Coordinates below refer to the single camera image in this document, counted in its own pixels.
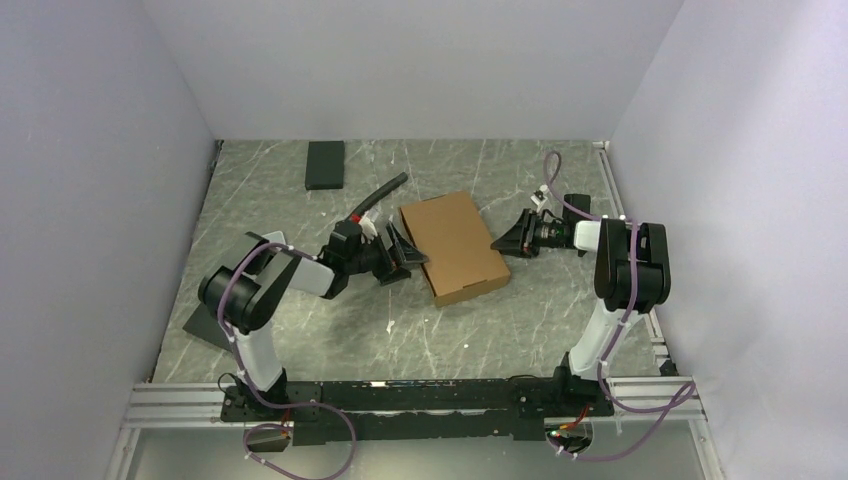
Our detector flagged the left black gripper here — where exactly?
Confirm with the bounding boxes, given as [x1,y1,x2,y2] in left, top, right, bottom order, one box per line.
[346,223,429,286]

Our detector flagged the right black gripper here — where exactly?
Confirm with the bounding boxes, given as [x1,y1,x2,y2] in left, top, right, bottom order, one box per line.
[492,210,565,259]

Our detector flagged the brown cardboard box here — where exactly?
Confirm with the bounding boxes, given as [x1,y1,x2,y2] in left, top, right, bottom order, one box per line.
[399,191,511,307]

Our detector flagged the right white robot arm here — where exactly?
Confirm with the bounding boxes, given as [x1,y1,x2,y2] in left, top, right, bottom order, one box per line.
[490,194,671,415]

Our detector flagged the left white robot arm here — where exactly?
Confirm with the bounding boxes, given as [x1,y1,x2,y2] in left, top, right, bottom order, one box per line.
[183,216,428,420]

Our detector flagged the black rectangular box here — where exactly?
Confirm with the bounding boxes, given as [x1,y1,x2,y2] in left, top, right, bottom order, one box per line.
[304,141,346,190]

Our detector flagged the black flat block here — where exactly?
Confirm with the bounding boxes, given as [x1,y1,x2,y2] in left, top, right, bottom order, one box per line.
[182,303,236,352]

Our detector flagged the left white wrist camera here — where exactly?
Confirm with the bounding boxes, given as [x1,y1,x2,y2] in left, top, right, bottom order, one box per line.
[350,206,381,243]

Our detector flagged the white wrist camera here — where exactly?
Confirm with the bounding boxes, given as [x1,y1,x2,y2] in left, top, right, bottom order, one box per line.
[530,185,549,214]
[350,206,381,243]

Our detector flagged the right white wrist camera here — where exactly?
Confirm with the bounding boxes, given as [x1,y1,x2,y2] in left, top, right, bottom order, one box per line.
[530,185,549,214]

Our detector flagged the black corrugated hose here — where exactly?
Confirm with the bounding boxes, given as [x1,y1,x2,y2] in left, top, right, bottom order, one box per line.
[351,172,410,223]

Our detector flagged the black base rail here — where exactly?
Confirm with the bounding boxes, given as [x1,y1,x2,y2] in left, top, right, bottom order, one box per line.
[220,373,614,446]

